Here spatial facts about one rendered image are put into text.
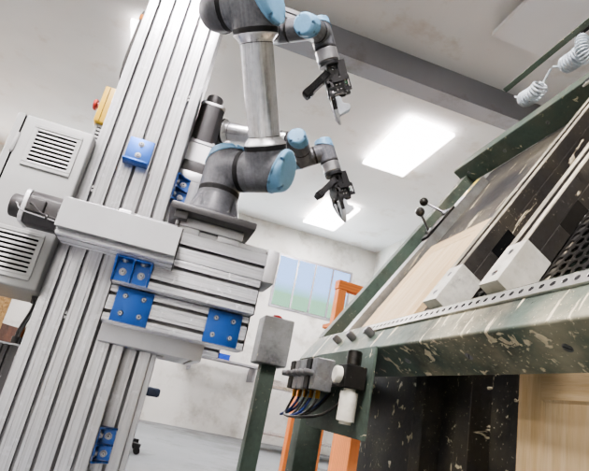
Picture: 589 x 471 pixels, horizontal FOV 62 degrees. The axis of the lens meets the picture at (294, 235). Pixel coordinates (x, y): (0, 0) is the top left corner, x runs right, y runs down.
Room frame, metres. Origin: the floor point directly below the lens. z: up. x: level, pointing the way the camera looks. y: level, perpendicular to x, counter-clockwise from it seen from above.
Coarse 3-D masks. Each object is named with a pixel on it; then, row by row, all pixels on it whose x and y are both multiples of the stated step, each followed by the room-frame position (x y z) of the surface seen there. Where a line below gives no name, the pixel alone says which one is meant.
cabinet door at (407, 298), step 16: (480, 224) 1.48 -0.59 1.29; (448, 240) 1.65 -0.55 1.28; (464, 240) 1.51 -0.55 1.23; (432, 256) 1.68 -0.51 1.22; (448, 256) 1.52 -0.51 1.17; (416, 272) 1.70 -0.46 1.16; (432, 272) 1.54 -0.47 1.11; (400, 288) 1.71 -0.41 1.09; (416, 288) 1.56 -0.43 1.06; (432, 288) 1.41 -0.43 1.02; (384, 304) 1.72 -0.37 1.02; (400, 304) 1.57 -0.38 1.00; (416, 304) 1.42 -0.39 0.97; (368, 320) 1.74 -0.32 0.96; (384, 320) 1.58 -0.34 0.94
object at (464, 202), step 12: (480, 180) 1.88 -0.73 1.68; (468, 192) 1.87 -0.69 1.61; (480, 192) 1.88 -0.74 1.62; (456, 204) 1.88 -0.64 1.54; (468, 204) 1.87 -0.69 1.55; (456, 216) 1.86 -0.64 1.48; (444, 228) 1.85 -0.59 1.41; (432, 240) 1.84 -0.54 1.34; (420, 252) 1.83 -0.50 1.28; (408, 264) 1.82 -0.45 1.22; (396, 276) 1.81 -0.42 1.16; (384, 288) 1.80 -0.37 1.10; (372, 300) 1.82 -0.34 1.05; (384, 300) 1.80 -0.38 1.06; (360, 312) 1.83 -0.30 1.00; (372, 312) 1.80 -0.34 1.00; (360, 324) 1.79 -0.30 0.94
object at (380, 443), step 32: (384, 384) 1.86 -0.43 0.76; (416, 384) 1.51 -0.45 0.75; (448, 384) 1.45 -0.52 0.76; (480, 384) 1.24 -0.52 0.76; (512, 384) 1.18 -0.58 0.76; (384, 416) 1.82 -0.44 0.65; (416, 416) 1.49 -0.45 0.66; (448, 416) 1.43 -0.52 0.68; (480, 416) 1.24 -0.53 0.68; (512, 416) 1.17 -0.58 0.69; (384, 448) 1.79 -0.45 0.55; (416, 448) 1.47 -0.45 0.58; (448, 448) 1.42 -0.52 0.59; (480, 448) 1.24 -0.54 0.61; (512, 448) 1.17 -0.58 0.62
